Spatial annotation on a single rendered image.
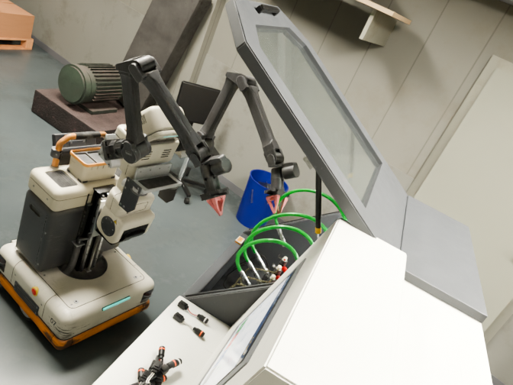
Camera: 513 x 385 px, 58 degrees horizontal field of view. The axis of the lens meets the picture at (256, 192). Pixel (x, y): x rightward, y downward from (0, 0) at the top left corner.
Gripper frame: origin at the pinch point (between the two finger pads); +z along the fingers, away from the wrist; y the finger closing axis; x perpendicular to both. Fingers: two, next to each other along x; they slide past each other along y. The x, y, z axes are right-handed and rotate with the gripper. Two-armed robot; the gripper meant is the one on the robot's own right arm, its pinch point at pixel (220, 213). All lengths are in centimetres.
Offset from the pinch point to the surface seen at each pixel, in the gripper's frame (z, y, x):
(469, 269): 39, 78, 24
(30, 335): 39, -134, -16
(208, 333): 37.0, 2.8, -26.3
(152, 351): 33, -1, -48
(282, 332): 19, 65, -71
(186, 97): -97, -153, 185
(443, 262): 34, 73, 16
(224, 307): 31.4, 4.8, -17.7
